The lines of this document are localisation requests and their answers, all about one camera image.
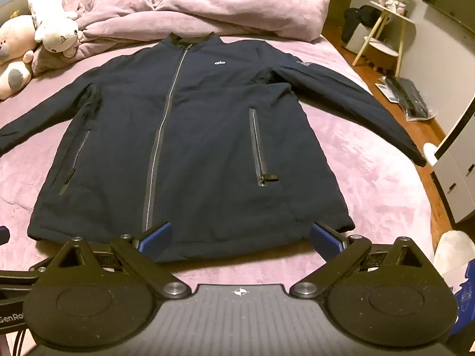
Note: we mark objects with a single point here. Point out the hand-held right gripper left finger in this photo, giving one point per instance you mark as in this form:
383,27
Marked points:
157,235

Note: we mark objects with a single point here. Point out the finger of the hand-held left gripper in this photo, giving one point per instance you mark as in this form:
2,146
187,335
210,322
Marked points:
3,235

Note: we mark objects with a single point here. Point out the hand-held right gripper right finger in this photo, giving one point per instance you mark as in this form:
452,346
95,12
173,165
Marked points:
326,240

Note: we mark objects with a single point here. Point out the navy zip jacket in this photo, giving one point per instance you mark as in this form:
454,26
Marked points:
207,137

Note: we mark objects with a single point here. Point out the white cloth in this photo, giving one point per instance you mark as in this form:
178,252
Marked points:
458,248

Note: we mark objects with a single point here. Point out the white round fan base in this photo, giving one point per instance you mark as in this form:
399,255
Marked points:
430,154

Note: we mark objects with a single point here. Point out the white cabinet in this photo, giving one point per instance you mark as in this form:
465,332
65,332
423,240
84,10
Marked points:
458,170

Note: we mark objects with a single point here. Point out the blue printed bag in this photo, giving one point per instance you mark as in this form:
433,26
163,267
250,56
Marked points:
465,300

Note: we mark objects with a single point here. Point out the white paper sheet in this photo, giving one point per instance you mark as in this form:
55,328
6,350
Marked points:
382,89

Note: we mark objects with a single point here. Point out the black plastic packets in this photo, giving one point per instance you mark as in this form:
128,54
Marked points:
406,96

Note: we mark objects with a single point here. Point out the round white stool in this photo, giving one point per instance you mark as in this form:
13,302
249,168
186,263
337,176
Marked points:
382,53

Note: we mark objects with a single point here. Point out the large pink-white plush toy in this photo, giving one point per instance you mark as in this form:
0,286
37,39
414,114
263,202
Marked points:
15,40

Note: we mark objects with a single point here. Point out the white plush toy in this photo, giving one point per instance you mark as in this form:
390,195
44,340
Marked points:
42,3
59,37

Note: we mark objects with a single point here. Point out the black garment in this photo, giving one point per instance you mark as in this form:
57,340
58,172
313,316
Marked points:
354,18

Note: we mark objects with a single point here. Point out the grey headboard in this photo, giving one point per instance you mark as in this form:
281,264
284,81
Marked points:
9,3

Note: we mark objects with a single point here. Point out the crumpled pink duvet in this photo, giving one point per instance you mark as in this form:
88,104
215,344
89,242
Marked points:
222,11

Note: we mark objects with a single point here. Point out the white side table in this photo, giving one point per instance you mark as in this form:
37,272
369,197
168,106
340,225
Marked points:
400,17

